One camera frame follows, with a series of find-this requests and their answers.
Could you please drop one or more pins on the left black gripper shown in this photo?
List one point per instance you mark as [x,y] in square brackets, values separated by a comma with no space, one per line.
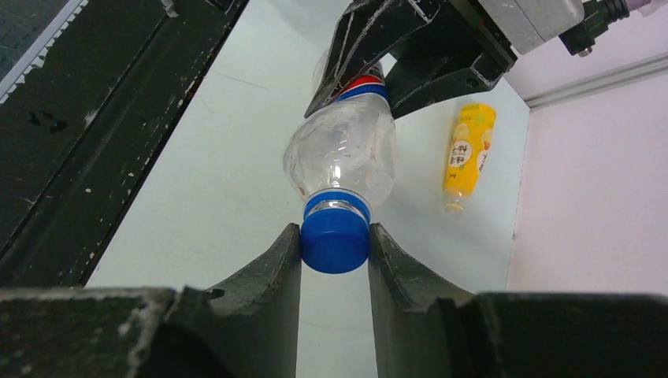
[445,50]

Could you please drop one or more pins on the grey slotted cable duct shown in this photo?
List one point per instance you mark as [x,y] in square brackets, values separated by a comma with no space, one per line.
[28,30]

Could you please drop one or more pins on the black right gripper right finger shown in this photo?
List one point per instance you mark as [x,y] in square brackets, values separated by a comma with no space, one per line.
[425,326]

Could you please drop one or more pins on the Pepsi bottle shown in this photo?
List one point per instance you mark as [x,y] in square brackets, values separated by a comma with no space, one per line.
[350,144]

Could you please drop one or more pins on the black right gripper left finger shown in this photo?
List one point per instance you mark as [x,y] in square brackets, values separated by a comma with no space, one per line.
[245,326]

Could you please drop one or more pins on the blue bottle cap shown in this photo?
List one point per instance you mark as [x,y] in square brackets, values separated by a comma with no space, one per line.
[334,241]

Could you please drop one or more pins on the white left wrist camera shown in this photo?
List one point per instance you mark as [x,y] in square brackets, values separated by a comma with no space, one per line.
[528,24]

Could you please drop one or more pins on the yellow juice bottle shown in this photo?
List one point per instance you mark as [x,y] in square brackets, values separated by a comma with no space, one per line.
[468,151]

